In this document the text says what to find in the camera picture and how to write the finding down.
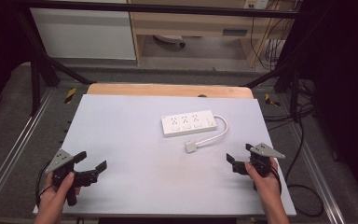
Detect dark curtain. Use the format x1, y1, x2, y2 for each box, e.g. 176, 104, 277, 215
0, 0, 35, 120
295, 0, 358, 203

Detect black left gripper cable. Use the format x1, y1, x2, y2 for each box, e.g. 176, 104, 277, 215
34, 160, 56, 208

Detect white wall socket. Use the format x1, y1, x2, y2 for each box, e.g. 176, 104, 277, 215
243, 0, 270, 10

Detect black metal stand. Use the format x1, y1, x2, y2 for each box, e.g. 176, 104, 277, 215
14, 11, 98, 117
244, 52, 303, 123

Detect black metal frame bar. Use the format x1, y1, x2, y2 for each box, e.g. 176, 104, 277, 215
12, 0, 303, 20

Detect white power strip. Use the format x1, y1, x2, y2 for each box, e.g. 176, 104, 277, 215
160, 109, 218, 138

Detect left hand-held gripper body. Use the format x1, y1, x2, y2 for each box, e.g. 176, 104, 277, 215
45, 148, 100, 207

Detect person's left hand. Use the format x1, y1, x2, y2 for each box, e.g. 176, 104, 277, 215
36, 172, 82, 219

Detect light wooden board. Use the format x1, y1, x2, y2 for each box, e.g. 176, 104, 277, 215
87, 82, 255, 100

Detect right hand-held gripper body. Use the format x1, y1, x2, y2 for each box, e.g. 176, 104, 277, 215
232, 142, 286, 191

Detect chair base with castor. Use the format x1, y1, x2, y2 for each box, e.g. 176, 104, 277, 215
153, 34, 187, 49

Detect person's right hand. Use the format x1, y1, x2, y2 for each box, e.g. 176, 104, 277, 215
244, 157, 282, 207

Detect black floor cables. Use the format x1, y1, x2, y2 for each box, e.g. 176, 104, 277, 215
262, 78, 316, 133

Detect white power strip cable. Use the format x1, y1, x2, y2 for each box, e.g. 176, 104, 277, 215
195, 114, 229, 147

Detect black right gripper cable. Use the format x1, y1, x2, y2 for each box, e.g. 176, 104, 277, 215
269, 102, 324, 218

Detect light wooden desk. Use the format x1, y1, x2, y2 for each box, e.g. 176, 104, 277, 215
127, 0, 296, 68

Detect hanging black cables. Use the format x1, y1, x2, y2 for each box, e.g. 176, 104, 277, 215
249, 8, 290, 72

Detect aluminium rail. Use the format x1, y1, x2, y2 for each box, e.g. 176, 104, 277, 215
0, 89, 56, 213
278, 92, 347, 224

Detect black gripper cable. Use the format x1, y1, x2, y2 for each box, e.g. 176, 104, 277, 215
269, 102, 324, 218
34, 160, 56, 208

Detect white plug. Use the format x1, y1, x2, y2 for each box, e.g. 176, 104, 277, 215
185, 140, 199, 154

